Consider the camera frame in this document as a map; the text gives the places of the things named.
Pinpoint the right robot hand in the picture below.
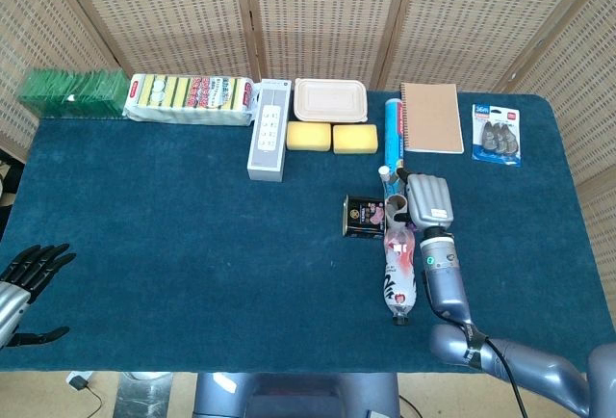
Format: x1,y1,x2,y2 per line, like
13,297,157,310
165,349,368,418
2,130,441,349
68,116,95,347
394,171,456,231

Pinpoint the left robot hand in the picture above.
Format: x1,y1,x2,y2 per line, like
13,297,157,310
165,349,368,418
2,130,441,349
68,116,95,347
0,243,77,350

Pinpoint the clear glass tube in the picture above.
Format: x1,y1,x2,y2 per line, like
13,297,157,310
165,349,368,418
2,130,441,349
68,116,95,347
377,165,399,197

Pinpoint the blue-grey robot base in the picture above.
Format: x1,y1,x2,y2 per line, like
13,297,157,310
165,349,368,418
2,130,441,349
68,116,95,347
192,372,401,418

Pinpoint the black luncheon meat tin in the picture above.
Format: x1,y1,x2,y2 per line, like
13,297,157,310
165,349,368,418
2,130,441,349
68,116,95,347
342,195,388,240

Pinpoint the blue wrap roll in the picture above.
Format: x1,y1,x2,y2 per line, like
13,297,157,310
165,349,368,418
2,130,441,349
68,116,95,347
383,97,406,174

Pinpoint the plastic bottle with pink label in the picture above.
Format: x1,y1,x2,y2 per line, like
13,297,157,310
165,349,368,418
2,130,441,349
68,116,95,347
382,223,418,327

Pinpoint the brown spiral notebook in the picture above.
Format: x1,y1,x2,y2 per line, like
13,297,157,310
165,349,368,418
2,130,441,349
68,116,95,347
399,82,466,155

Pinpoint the blue blister pack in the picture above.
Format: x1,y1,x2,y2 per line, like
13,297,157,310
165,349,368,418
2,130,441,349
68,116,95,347
471,102,524,170

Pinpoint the yellow sponge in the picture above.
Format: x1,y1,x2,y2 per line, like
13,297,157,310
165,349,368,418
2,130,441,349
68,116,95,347
332,122,379,156
286,121,333,152

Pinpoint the beige lidded food container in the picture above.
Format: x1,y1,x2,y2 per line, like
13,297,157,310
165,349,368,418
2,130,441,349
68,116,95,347
294,77,370,124

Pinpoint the blue table cloth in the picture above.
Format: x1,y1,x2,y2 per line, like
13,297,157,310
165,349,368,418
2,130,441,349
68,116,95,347
0,92,615,374

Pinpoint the white power strip box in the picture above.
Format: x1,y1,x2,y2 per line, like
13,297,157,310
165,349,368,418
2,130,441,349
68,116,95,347
246,78,293,183

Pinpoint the stack of green packets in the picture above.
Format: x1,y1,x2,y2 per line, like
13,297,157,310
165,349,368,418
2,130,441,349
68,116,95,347
17,67,130,118

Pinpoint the woven folding screen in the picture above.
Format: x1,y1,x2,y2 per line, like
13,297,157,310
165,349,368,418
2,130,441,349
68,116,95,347
0,0,616,313

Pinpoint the sponge multipack in plastic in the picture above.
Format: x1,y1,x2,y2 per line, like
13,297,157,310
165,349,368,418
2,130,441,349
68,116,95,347
122,72,257,127

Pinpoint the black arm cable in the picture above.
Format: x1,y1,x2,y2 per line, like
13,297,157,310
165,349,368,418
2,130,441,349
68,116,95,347
421,271,526,418

